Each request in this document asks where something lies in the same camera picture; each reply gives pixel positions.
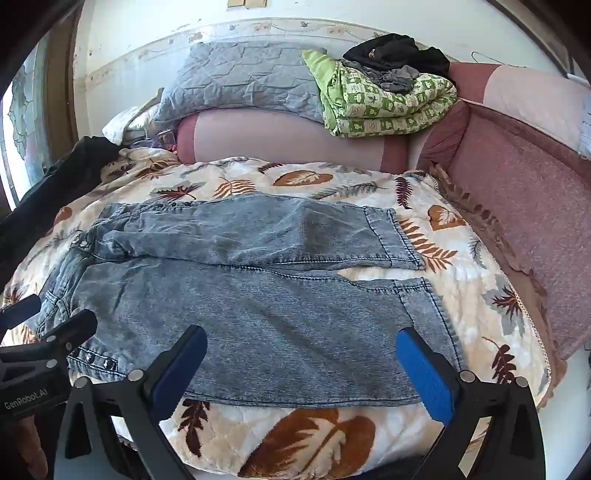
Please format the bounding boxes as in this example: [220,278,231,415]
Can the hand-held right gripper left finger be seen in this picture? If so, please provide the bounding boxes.
[58,324,208,480]

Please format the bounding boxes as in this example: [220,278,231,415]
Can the black jacket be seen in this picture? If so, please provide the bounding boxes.
[0,136,122,296]

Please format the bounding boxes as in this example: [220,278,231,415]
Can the white crumpled cloth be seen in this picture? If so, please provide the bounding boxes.
[102,107,160,144]

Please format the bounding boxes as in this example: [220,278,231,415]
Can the grey denim pants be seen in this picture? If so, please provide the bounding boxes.
[34,191,462,409]

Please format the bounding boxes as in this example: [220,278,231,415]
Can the person's left hand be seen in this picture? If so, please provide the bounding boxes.
[0,407,49,480]

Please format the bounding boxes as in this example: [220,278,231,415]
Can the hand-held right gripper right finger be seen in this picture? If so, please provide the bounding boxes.
[396,326,548,480]

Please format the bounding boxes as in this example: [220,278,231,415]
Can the black garment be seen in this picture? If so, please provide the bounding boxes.
[342,33,451,79]

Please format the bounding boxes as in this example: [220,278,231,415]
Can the green printed quilt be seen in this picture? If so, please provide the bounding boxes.
[302,48,459,138]

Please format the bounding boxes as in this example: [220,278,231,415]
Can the grey garment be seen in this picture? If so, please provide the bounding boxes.
[369,65,423,93]

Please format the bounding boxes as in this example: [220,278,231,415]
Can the beige leaf print blanket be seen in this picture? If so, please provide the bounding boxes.
[0,148,568,480]

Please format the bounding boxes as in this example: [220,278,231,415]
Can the stained glass window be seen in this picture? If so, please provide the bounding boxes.
[4,37,77,185]

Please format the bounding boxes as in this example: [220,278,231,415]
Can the white striped cloth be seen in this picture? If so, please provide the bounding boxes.
[566,69,591,158]

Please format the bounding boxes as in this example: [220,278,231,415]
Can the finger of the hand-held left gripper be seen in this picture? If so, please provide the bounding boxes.
[0,294,43,334]
[33,309,99,366]

